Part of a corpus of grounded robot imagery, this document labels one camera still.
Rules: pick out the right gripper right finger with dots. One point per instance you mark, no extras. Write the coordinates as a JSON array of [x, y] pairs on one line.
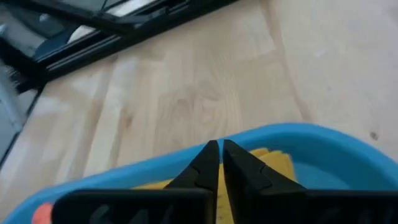
[[280, 205]]

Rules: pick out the blue plastic tray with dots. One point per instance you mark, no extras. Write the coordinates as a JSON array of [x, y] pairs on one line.
[[311, 140]]

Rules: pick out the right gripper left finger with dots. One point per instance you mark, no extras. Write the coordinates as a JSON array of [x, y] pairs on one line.
[[149, 205]]

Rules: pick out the yellow cloth napkin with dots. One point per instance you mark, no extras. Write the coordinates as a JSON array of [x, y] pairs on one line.
[[276, 165]]

